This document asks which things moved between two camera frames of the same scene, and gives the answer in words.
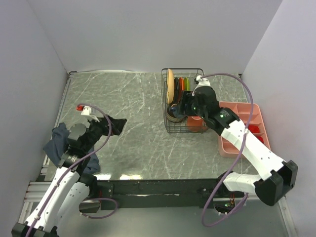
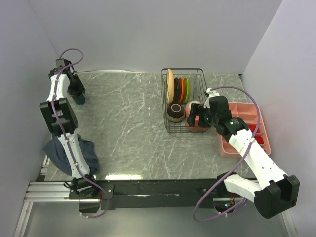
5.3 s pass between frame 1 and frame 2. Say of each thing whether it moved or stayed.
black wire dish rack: stayed
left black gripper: moved
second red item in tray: stayed
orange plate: stayed
